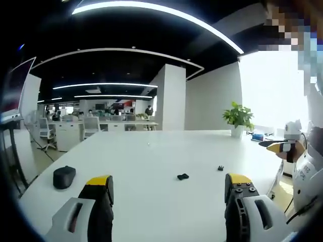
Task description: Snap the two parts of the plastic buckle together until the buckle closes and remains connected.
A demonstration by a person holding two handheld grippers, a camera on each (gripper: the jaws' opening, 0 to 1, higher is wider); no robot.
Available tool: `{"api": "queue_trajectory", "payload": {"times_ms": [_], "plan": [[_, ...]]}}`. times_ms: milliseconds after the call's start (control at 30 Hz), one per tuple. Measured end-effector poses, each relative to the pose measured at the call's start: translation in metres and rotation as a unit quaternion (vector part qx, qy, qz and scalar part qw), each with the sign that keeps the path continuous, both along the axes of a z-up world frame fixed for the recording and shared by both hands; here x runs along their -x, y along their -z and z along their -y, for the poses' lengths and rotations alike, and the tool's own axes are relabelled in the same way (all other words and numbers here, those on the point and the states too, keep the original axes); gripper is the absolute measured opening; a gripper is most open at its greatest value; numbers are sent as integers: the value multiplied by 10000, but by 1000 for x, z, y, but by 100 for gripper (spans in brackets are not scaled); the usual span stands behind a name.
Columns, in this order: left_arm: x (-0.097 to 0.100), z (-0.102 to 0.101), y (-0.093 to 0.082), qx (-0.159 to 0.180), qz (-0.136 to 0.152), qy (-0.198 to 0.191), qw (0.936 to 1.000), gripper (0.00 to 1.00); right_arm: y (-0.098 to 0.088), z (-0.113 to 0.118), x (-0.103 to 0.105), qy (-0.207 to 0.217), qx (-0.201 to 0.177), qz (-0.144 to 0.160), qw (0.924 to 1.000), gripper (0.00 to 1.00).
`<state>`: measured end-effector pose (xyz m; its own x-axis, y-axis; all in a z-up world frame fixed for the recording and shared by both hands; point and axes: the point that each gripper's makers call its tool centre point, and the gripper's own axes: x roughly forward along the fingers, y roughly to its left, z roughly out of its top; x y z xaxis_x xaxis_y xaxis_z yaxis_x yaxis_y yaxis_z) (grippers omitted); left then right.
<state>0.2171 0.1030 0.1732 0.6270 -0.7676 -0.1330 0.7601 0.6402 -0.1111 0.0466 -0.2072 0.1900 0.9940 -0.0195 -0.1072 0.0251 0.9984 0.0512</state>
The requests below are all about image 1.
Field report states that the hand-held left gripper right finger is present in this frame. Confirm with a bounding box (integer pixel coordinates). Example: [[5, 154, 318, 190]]
[[224, 172, 294, 242]]

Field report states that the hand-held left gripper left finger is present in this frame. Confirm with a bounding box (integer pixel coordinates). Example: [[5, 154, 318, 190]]
[[44, 174, 115, 242]]

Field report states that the white office desk row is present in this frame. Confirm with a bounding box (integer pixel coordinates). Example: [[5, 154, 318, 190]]
[[51, 120, 159, 152]]

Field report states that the black computer mouse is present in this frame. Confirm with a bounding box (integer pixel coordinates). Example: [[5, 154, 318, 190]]
[[52, 165, 77, 190]]

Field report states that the green potted plant white pot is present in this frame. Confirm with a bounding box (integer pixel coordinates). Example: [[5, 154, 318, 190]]
[[222, 101, 255, 138]]

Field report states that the white office chair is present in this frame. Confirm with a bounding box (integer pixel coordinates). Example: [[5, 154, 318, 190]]
[[83, 116, 101, 140], [38, 117, 57, 152]]

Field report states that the white worn chest device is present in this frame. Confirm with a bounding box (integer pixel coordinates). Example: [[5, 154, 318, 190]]
[[292, 148, 323, 212]]

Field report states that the black screen stand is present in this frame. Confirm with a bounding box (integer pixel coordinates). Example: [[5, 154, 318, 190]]
[[0, 118, 29, 199]]

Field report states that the large display screen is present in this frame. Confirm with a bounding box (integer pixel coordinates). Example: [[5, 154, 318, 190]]
[[0, 56, 37, 119]]

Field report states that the black device cable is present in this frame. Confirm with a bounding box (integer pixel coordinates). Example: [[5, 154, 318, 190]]
[[285, 195, 319, 225]]

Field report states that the long ceiling light strip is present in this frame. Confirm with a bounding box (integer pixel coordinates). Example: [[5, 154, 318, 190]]
[[71, 0, 245, 54]]

